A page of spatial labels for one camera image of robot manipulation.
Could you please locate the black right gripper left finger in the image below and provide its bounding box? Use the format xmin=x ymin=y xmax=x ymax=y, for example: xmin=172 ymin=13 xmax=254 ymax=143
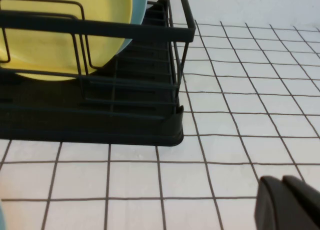
xmin=254 ymin=175 xmax=316 ymax=230

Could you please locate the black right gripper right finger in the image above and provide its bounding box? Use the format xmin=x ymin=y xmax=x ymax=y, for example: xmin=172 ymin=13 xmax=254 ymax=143
xmin=282 ymin=175 xmax=320 ymax=230

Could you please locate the yellow round plate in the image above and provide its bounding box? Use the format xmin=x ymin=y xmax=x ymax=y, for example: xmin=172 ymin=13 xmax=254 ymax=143
xmin=0 ymin=0 xmax=134 ymax=82

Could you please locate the light blue round plate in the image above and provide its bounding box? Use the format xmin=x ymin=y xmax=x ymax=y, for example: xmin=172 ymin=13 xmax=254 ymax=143
xmin=115 ymin=0 xmax=150 ymax=58

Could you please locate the white grid pattern tablecloth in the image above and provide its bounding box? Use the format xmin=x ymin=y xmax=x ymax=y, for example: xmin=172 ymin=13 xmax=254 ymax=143
xmin=0 ymin=19 xmax=320 ymax=230

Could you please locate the black wire dish rack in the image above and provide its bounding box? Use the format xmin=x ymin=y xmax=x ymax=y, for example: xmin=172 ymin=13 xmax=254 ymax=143
xmin=0 ymin=0 xmax=185 ymax=147
xmin=0 ymin=0 xmax=197 ymax=120

